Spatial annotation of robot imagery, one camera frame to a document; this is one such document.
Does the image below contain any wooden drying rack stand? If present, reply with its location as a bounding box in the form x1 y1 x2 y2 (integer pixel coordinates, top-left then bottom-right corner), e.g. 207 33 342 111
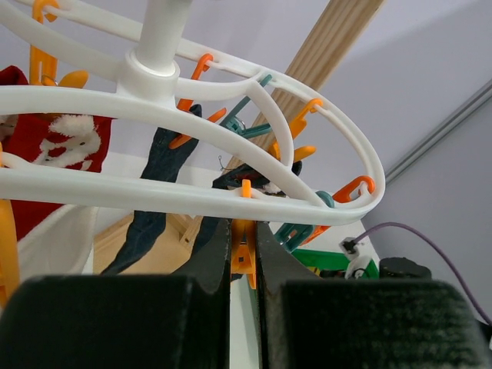
102 1 383 275

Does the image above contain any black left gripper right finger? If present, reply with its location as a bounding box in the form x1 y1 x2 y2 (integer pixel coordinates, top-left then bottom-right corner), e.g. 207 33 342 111
256 222 491 368

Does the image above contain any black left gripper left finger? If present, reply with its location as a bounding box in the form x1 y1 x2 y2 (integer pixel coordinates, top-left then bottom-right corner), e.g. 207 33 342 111
1 219 231 368

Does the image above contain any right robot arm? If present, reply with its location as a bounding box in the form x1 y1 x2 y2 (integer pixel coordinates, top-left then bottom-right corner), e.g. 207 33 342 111
316 258 491 343

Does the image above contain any green plastic tray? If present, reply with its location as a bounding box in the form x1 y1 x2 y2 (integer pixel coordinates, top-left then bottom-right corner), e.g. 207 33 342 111
290 248 380 280

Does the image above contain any white plastic clip hanger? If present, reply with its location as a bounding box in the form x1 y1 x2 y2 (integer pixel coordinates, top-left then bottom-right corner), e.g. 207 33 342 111
0 0 387 291

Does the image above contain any red sock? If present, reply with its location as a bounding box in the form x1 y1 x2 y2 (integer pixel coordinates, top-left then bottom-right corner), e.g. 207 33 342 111
1 65 112 241

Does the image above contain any navy striped sock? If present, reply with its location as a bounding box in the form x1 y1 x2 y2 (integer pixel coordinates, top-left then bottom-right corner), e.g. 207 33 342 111
100 103 203 276

